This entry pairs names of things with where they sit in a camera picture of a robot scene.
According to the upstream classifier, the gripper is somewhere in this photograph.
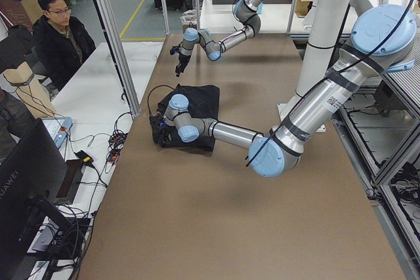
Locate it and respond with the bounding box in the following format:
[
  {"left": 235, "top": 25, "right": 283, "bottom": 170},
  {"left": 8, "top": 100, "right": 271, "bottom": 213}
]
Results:
[
  {"left": 149, "top": 115, "right": 174, "bottom": 145},
  {"left": 170, "top": 43, "right": 191, "bottom": 77}
]

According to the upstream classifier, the black t-shirt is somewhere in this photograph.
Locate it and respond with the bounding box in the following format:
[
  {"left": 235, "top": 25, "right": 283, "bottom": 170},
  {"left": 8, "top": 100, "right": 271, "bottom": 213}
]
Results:
[{"left": 156, "top": 84, "right": 220, "bottom": 151}]

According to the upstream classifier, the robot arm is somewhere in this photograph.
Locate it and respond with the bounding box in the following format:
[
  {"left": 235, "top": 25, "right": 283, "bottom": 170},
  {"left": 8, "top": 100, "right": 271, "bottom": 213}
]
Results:
[
  {"left": 149, "top": 0, "right": 417, "bottom": 177},
  {"left": 170, "top": 0, "right": 264, "bottom": 76}
]

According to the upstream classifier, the black power strip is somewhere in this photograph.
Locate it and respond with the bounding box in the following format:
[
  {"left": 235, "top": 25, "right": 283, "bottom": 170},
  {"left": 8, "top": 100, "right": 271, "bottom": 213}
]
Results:
[{"left": 106, "top": 130, "right": 128, "bottom": 165}]

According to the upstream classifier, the teach pendant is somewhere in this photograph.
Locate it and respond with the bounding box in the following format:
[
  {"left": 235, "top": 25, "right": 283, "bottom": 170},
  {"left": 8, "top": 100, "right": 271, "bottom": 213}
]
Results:
[{"left": 41, "top": 117, "right": 73, "bottom": 148}]

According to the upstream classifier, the seated person in black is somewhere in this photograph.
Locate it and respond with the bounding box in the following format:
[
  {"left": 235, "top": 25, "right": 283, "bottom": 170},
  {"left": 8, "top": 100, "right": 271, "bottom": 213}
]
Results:
[{"left": 32, "top": 0, "right": 96, "bottom": 90}]

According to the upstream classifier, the black monitor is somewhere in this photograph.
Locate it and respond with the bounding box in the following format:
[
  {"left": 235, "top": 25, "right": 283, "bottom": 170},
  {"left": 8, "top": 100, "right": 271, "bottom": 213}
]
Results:
[{"left": 1, "top": 119, "right": 71, "bottom": 279}]

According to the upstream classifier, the aluminium frame post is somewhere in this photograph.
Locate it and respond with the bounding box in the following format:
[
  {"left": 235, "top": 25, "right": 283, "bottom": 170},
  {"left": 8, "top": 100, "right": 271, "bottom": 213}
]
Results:
[{"left": 93, "top": 0, "right": 140, "bottom": 117}]

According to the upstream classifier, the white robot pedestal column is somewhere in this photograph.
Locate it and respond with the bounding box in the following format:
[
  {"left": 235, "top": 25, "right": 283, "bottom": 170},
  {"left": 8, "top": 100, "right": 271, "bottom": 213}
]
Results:
[{"left": 280, "top": 0, "right": 349, "bottom": 121}]

